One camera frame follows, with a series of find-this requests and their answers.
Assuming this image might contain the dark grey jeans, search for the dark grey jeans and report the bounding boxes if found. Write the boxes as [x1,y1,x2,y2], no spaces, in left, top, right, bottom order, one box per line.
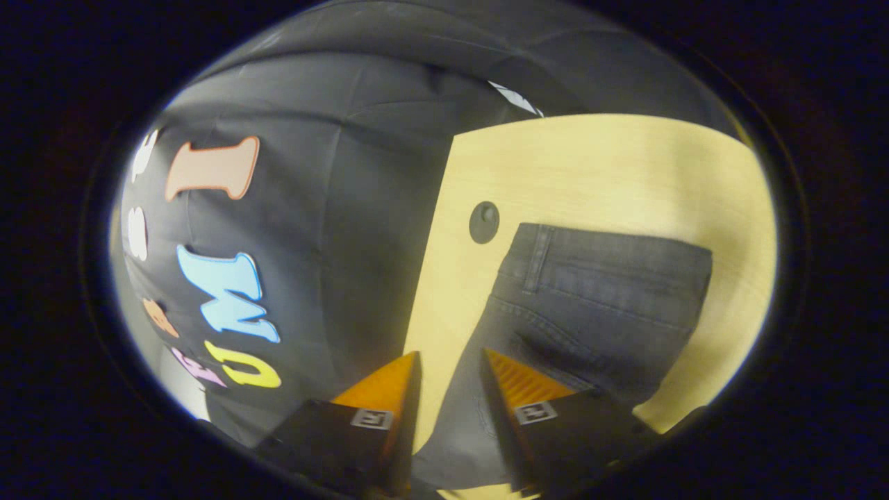
[410,222,715,491]

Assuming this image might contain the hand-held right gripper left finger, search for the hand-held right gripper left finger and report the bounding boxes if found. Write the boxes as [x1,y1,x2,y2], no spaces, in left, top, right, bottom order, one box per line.
[256,351,422,495]

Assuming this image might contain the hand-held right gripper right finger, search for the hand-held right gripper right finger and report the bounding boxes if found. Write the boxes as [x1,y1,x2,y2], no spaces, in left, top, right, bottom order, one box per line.
[481,348,662,494]

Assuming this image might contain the round black table hole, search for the round black table hole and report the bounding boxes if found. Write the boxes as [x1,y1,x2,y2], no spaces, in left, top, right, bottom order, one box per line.
[469,201,501,245]

